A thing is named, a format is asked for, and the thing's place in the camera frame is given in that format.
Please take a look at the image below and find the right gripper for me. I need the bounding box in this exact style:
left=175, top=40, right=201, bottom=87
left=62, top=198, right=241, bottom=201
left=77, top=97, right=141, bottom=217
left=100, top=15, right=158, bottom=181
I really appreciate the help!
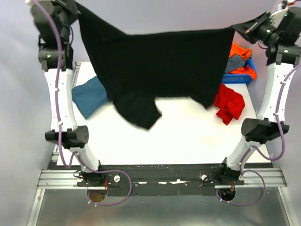
left=232, top=11, right=281, bottom=46

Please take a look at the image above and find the black t shirt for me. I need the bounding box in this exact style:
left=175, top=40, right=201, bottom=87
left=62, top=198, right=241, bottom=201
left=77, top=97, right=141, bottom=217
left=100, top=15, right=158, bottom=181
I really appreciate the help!
left=74, top=1, right=266, bottom=130

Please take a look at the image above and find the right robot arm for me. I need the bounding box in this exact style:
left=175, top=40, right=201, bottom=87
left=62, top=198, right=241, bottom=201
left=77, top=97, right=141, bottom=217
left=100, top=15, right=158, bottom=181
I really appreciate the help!
left=216, top=6, right=301, bottom=185

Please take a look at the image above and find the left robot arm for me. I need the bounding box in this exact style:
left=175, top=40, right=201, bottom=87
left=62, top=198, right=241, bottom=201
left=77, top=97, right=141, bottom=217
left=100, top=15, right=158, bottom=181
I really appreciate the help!
left=26, top=0, right=104, bottom=186

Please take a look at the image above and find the orange t shirt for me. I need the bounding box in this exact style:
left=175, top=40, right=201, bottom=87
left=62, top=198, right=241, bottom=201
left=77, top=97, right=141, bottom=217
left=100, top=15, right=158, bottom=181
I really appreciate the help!
left=225, top=44, right=257, bottom=80

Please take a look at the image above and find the grey blue t shirt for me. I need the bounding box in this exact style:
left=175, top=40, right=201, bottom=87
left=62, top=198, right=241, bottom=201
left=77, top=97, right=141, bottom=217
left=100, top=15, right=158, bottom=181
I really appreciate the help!
left=224, top=55, right=245, bottom=73

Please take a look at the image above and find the blue plastic bin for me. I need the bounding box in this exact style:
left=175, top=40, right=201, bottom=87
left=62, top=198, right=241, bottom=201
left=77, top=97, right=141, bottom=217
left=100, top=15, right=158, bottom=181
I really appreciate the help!
left=222, top=58, right=257, bottom=84

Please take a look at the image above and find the red t shirt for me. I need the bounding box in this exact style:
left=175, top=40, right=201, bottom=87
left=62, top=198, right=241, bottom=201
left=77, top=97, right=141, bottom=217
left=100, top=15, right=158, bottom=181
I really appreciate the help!
left=213, top=84, right=245, bottom=125

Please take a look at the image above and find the folded blue t shirt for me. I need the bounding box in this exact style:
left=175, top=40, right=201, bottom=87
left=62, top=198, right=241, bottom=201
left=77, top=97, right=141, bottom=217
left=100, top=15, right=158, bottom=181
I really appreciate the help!
left=71, top=76, right=109, bottom=120

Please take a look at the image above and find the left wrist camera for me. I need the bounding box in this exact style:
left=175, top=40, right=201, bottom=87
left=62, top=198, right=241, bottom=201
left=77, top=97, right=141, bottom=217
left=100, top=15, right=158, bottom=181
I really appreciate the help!
left=24, top=0, right=51, bottom=7

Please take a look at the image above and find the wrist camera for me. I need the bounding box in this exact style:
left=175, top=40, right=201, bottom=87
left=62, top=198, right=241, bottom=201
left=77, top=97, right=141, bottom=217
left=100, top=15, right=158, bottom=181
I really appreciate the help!
left=269, top=0, right=296, bottom=27
left=24, top=0, right=51, bottom=7

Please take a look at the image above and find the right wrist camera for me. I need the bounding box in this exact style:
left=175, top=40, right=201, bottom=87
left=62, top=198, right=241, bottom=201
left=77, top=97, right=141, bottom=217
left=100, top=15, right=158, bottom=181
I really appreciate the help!
left=269, top=0, right=296, bottom=27

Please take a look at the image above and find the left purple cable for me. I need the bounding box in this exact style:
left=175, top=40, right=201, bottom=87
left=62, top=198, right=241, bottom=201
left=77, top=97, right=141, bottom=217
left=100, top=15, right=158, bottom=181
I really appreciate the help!
left=32, top=0, right=134, bottom=208

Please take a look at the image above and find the aluminium frame rail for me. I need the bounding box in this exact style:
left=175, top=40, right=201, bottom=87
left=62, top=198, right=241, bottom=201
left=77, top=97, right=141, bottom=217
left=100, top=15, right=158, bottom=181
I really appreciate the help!
left=25, top=62, right=82, bottom=226

